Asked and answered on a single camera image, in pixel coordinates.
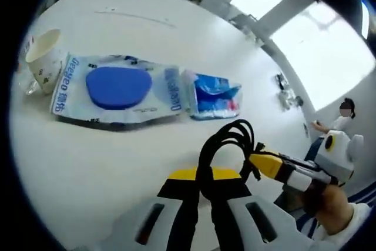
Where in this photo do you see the person's right hand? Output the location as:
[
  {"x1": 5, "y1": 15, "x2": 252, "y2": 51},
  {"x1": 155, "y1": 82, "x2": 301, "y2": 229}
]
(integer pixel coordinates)
[{"x1": 304, "y1": 185, "x2": 353, "y2": 229}]

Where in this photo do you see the blue tissue packet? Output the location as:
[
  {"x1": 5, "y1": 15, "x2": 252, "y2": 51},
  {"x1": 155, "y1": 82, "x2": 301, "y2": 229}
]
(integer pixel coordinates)
[{"x1": 179, "y1": 69, "x2": 244, "y2": 122}]

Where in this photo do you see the blue mouse pad packet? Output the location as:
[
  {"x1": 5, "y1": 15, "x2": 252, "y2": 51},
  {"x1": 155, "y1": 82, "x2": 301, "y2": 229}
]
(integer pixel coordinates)
[{"x1": 49, "y1": 52, "x2": 186, "y2": 126}]

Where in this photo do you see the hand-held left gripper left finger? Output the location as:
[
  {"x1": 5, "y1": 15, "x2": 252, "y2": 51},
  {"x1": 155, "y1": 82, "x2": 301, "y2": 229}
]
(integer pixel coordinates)
[{"x1": 113, "y1": 167, "x2": 203, "y2": 251}]

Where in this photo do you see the white paper cup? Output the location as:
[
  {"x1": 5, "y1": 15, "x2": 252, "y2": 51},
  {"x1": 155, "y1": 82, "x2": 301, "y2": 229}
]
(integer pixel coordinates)
[{"x1": 25, "y1": 28, "x2": 65, "y2": 95}]

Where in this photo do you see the white table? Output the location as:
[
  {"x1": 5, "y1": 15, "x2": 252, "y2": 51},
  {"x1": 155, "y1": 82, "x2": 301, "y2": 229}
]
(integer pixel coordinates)
[{"x1": 8, "y1": 0, "x2": 312, "y2": 251}]

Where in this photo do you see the clear water bottle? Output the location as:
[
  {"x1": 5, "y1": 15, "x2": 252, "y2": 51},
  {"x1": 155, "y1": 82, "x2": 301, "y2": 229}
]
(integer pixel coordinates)
[{"x1": 16, "y1": 35, "x2": 41, "y2": 96}]

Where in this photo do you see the black cable bundle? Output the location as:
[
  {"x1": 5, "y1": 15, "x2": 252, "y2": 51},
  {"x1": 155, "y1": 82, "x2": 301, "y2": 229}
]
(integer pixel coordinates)
[{"x1": 274, "y1": 73, "x2": 290, "y2": 89}]

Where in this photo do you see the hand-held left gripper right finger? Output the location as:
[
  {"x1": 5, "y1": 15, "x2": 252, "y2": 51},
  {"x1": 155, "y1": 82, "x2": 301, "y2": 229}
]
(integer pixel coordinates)
[{"x1": 210, "y1": 168, "x2": 306, "y2": 251}]

